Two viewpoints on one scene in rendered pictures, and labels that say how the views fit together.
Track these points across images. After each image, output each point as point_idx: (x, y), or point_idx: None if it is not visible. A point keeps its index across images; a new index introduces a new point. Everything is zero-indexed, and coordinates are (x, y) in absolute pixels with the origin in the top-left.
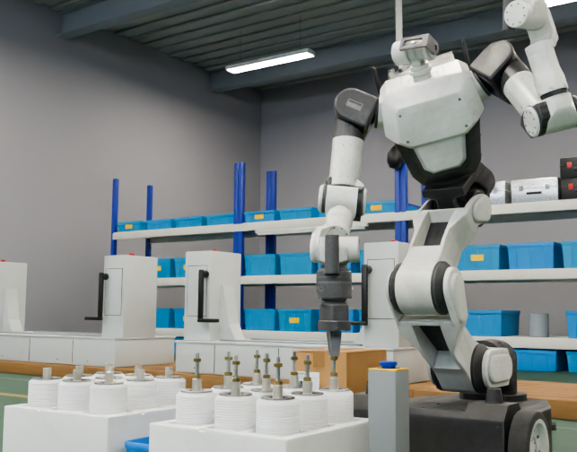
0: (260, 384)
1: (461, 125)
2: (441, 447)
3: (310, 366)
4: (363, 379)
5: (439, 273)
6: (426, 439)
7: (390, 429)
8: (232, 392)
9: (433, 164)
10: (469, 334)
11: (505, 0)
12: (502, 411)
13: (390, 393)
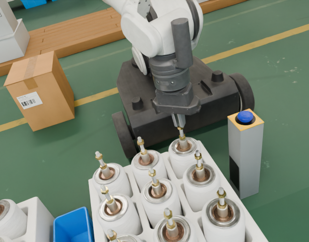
0: (118, 175)
1: None
2: (202, 119)
3: (25, 90)
4: (60, 78)
5: (194, 10)
6: (193, 120)
7: (257, 157)
8: (175, 235)
9: None
10: None
11: None
12: (233, 85)
13: (259, 137)
